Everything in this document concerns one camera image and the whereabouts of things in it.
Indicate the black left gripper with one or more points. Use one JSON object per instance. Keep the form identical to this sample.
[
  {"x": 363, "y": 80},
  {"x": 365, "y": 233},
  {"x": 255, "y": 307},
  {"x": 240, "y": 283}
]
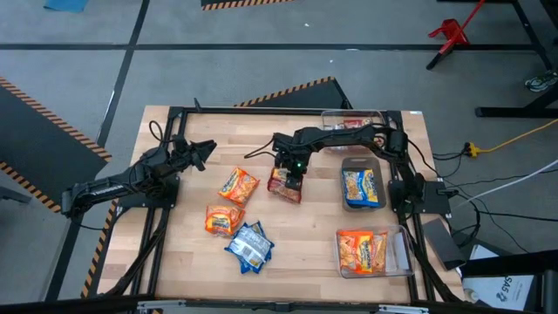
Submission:
[{"x": 185, "y": 152}]

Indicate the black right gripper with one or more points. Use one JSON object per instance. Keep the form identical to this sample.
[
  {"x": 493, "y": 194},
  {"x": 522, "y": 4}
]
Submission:
[{"x": 292, "y": 150}]

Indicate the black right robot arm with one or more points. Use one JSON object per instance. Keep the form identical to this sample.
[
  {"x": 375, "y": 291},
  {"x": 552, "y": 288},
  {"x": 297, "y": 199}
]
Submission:
[{"x": 349, "y": 135}]

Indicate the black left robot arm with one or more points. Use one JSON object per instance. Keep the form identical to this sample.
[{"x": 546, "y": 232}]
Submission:
[{"x": 104, "y": 189}]

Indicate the clear plastic bin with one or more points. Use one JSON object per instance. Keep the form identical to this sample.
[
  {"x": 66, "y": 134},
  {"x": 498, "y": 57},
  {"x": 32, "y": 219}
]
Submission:
[
  {"x": 401, "y": 257},
  {"x": 331, "y": 120}
]

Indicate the gray plastic bin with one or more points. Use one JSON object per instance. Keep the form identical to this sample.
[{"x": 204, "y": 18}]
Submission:
[{"x": 364, "y": 162}]

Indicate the black hazard-striped floor mat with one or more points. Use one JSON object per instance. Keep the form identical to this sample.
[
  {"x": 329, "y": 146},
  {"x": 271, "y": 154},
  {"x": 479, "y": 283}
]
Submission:
[
  {"x": 244, "y": 2},
  {"x": 314, "y": 98},
  {"x": 43, "y": 144}
]

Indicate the black power supply box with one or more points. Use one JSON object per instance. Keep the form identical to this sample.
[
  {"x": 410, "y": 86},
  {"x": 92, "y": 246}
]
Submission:
[{"x": 442, "y": 244}]

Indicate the gray metal foot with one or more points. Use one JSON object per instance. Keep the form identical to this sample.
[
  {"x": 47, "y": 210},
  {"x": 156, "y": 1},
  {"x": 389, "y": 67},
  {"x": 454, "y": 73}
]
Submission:
[{"x": 13, "y": 194}]

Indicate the blue floor mat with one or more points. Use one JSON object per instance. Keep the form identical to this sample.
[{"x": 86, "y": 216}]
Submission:
[{"x": 65, "y": 4}]

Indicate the white paper sheet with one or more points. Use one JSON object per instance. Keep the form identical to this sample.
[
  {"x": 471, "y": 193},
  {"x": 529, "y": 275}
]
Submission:
[{"x": 484, "y": 253}]

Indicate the red metal stand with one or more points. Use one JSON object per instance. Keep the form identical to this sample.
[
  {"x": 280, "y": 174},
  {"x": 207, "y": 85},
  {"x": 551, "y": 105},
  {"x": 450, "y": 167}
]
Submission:
[{"x": 451, "y": 32}]

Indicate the white printed box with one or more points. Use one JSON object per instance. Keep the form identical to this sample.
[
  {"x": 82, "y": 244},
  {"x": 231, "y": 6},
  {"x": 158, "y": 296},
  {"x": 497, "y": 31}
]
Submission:
[{"x": 492, "y": 292}]

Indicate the black metal beam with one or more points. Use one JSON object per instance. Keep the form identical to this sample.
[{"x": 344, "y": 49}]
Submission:
[{"x": 514, "y": 264}]

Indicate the person's shoe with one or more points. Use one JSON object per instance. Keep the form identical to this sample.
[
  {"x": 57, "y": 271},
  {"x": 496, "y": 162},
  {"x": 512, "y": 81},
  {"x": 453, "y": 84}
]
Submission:
[{"x": 542, "y": 81}]

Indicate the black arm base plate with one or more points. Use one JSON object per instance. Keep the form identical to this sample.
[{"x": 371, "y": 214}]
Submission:
[
  {"x": 168, "y": 200},
  {"x": 438, "y": 202}
]

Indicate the black aluminium table frame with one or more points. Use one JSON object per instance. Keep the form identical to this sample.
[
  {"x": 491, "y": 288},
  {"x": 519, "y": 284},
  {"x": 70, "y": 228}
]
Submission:
[{"x": 240, "y": 111}]

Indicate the silver metal bracket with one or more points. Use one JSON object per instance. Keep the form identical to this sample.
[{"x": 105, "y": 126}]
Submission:
[
  {"x": 403, "y": 309},
  {"x": 161, "y": 305}
]

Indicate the black desk leg frame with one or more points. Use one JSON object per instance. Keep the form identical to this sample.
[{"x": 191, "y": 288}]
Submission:
[{"x": 514, "y": 112}]

